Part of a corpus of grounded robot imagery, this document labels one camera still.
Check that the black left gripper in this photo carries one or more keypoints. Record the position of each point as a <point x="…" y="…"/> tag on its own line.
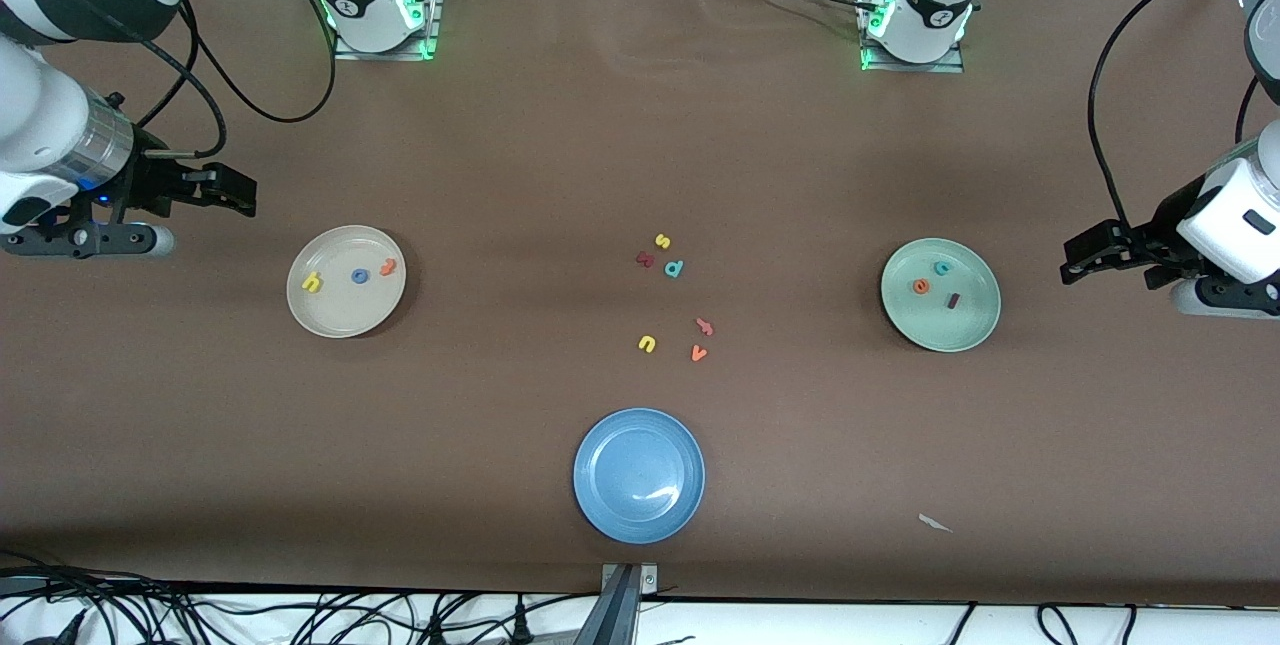
<point x="1161" y="228"/>

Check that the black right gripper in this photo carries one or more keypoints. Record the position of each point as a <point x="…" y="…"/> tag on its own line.
<point x="152" y="182"/>

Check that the yellow letter h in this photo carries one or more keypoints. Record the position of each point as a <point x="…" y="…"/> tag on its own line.
<point x="312" y="283"/>

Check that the green plate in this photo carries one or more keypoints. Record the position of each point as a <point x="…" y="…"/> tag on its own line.
<point x="940" y="325"/>

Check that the beige brown plate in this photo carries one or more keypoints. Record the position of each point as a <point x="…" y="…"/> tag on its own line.
<point x="340" y="310"/>

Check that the white paper scrap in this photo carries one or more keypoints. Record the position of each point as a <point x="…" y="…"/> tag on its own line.
<point x="935" y="523"/>

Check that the pink letter t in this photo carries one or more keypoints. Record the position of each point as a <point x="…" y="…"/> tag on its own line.
<point x="704" y="327"/>

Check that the teal letter p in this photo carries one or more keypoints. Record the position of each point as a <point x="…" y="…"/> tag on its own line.
<point x="674" y="270"/>

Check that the brown paper table cover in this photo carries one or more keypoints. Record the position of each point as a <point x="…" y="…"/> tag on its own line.
<point x="640" y="125"/>

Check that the blue plate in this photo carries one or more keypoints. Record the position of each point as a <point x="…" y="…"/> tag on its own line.
<point x="639" y="476"/>

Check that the black plug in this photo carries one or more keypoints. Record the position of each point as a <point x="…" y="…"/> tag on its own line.
<point x="520" y="625"/>

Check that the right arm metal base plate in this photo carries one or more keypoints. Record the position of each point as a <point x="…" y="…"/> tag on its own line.
<point x="380" y="55"/>

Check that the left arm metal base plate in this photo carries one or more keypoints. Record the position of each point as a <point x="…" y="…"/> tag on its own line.
<point x="905" y="67"/>

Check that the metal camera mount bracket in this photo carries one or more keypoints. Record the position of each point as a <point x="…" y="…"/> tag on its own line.
<point x="628" y="580"/>

